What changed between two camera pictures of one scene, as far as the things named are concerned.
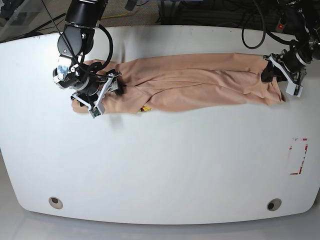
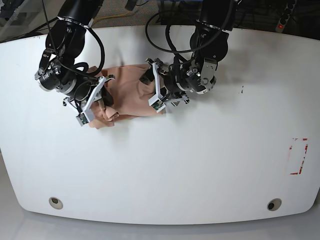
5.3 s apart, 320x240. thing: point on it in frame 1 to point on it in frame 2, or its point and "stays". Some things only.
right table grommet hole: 273,204 stays
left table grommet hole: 55,202 stays
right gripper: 294,59 to 176,78
